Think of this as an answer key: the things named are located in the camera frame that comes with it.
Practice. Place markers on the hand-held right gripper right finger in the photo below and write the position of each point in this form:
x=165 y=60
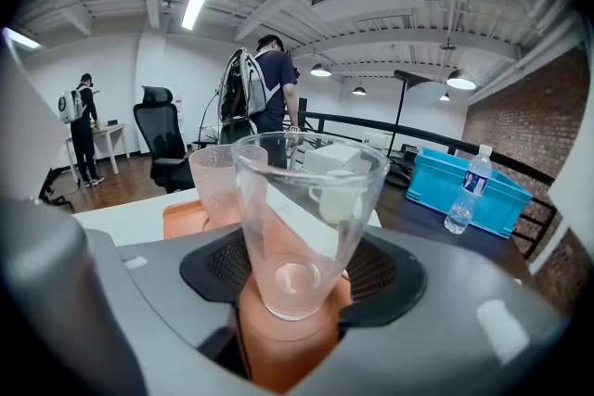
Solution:
x=455 y=320

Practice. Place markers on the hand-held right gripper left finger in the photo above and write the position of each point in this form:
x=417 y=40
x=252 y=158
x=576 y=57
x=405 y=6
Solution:
x=162 y=292

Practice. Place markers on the pink textured cup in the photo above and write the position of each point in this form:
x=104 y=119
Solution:
x=213 y=185

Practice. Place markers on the clear plastic cup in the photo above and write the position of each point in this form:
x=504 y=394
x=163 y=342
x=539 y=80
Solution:
x=297 y=287

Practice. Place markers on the dark wooden desk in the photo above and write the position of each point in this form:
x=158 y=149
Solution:
x=408 y=218

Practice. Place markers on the small water bottle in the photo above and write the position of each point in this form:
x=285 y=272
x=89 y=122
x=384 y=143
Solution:
x=468 y=199

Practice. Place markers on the blue plastic crate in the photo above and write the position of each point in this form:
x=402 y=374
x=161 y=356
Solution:
x=431 y=185

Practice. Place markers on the black office chair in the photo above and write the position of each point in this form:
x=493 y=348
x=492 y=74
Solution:
x=160 y=130

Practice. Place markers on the white mug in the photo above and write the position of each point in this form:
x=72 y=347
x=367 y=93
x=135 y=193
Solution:
x=334 y=199

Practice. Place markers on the small white table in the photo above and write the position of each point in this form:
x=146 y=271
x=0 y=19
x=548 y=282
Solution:
x=111 y=128

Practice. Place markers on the white square box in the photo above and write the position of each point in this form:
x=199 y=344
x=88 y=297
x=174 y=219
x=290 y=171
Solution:
x=329 y=157

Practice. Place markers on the white backpack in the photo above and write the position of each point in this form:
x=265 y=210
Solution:
x=69 y=106

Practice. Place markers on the black metal railing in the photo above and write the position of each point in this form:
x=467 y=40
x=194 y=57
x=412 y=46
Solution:
x=352 y=121

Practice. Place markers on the black pendant lamp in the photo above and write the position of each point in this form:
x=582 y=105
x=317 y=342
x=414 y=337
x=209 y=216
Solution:
x=460 y=80
x=444 y=97
x=320 y=71
x=358 y=91

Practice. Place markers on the grey backpack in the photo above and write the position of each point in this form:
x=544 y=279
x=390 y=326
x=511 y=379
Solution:
x=246 y=83

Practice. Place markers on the ceiling tube light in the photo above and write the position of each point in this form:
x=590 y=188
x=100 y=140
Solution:
x=21 y=38
x=196 y=7

